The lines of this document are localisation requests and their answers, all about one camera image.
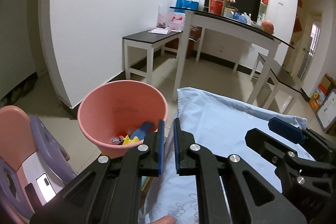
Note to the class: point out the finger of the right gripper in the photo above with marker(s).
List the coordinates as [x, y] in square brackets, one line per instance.
[287, 162]
[286, 130]

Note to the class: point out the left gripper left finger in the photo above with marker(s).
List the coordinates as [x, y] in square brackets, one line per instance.
[109, 190]

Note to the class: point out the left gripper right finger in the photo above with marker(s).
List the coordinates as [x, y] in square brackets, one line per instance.
[229, 190]

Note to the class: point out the red white wrapper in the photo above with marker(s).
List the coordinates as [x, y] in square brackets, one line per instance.
[117, 140]

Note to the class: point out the blue foam net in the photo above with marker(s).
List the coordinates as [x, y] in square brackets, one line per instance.
[142, 131]

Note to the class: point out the pink plastic trash bucket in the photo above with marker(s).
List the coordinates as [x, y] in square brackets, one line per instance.
[113, 109]

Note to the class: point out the person's hand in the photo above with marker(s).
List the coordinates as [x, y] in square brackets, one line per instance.
[168, 219]

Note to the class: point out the white drawing board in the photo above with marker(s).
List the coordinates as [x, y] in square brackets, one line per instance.
[326, 113]

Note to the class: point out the right black-top bench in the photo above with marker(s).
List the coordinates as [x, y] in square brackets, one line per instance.
[282, 82]

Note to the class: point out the black-top bench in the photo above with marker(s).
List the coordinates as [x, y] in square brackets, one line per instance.
[282, 82]
[148, 42]

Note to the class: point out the colourful toy boxes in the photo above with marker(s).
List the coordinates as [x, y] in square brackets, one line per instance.
[321, 92]

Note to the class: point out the light blue table cloth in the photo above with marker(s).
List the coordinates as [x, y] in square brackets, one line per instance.
[220, 124]

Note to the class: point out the pink purple child chair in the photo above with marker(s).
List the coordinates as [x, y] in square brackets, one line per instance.
[34, 165]

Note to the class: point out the orange ball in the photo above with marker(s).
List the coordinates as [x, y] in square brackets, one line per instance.
[267, 27]

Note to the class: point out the white glass-top table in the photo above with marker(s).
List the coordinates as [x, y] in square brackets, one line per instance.
[231, 27]

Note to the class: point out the red box under table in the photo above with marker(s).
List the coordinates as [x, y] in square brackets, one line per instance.
[195, 35]

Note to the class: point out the left black-top bench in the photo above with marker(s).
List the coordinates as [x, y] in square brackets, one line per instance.
[148, 42]

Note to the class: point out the red cylindrical tin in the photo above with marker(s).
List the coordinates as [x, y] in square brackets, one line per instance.
[216, 6]

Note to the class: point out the paper on bench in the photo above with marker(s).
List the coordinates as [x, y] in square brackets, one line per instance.
[160, 31]

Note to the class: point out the pink white shopping bag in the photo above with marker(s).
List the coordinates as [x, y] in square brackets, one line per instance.
[169, 19]

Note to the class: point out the blue bag on table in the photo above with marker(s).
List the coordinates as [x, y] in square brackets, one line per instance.
[181, 5]

